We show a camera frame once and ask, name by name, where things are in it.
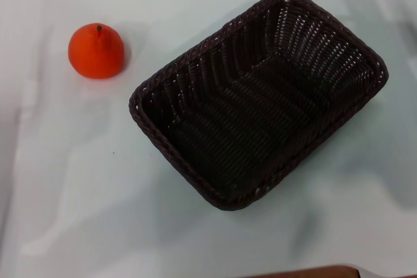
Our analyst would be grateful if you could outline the dark brown woven basket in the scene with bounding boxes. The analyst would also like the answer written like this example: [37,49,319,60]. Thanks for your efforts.
[128,0,389,212]

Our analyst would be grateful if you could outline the orange toy fruit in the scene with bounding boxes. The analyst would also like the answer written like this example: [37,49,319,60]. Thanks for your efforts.
[67,23,125,80]

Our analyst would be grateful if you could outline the white tablecloth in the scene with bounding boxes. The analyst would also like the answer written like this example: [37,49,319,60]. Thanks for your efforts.
[0,0,417,278]

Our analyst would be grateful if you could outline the brown wooden edge piece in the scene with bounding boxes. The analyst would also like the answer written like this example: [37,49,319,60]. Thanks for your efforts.
[250,264,361,278]

